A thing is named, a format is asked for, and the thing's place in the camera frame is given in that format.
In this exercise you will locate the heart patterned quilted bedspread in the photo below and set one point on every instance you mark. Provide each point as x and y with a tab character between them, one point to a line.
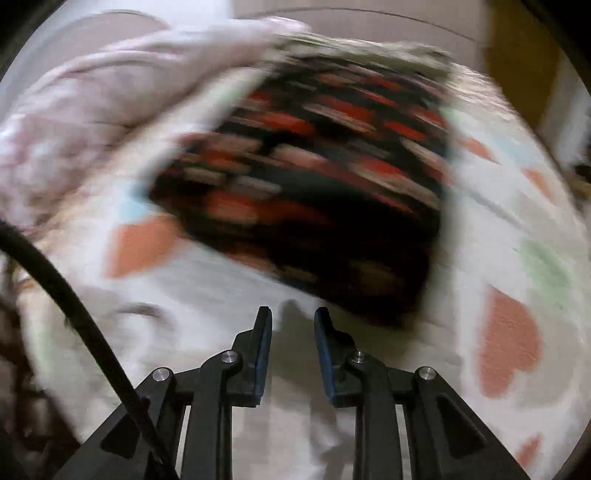
207	295

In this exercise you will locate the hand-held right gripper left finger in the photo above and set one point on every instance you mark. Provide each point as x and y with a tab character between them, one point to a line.
263	350

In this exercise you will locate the black floral zip-up garment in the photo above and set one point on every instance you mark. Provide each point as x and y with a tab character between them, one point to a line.
300	184

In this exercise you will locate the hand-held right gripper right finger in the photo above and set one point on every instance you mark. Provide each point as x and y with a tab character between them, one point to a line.
324	355

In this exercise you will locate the arched padded headboard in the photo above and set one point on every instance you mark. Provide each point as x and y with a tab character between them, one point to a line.
369	23

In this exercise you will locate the wooden door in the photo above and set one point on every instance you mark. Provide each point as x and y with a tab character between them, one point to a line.
521	60

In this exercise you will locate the grey white-dotted pillow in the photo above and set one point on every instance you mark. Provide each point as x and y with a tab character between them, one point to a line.
369	48

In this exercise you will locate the pink crumpled comforter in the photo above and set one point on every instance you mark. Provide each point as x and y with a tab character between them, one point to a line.
92	92

